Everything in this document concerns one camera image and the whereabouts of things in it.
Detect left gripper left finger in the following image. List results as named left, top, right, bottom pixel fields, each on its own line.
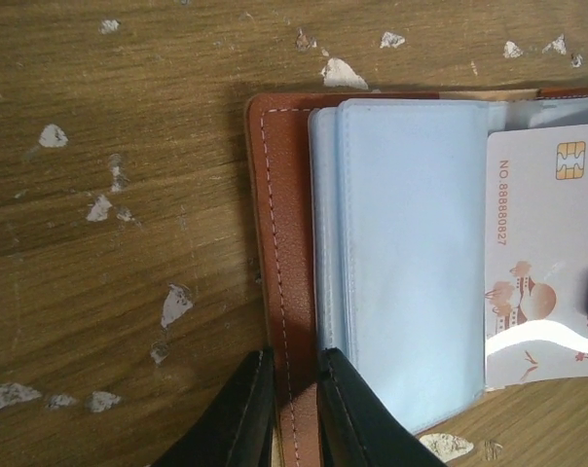
left=153, top=347, right=275, bottom=467

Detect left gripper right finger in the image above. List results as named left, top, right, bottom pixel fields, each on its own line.
left=317, top=348, right=444, bottom=467

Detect brown leather card holder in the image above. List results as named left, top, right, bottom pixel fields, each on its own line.
left=245, top=89, right=588, bottom=466

